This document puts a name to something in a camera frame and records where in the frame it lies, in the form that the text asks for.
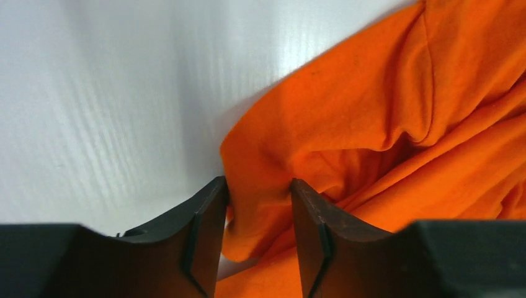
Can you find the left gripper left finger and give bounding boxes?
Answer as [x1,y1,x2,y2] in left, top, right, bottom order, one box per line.
[1,176,229,297]

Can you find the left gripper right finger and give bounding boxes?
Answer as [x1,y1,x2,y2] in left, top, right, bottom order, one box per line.
[290,179,525,297]

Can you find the orange t shirt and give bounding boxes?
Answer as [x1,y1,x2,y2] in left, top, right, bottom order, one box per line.
[215,1,525,297]

